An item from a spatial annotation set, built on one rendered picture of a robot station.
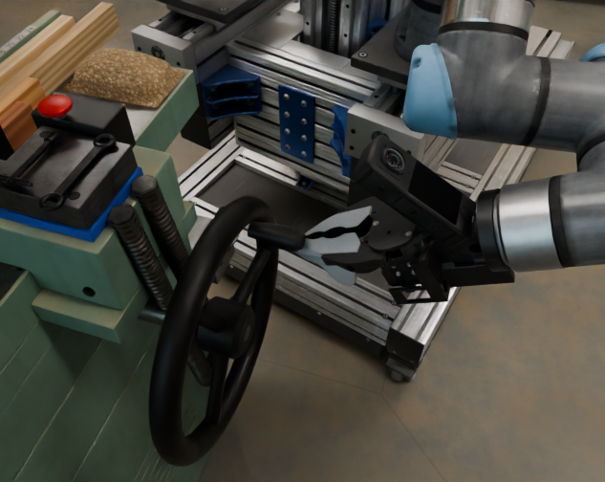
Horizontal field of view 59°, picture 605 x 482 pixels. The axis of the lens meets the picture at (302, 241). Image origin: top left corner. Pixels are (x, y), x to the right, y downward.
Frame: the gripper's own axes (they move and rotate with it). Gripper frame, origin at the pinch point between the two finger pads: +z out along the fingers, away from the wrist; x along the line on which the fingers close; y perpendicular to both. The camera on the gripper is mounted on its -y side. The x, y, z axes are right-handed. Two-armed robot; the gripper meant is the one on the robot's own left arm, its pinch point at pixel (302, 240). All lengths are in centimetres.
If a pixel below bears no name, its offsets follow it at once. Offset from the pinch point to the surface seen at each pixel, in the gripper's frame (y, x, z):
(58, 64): -22.8, 16.3, 32.0
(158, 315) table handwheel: -1.1, -9.5, 14.7
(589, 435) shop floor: 109, 33, -9
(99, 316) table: -6.9, -13.8, 14.7
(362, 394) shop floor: 81, 26, 38
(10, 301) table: -12.7, -16.1, 19.9
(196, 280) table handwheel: -8.2, -11.8, 1.6
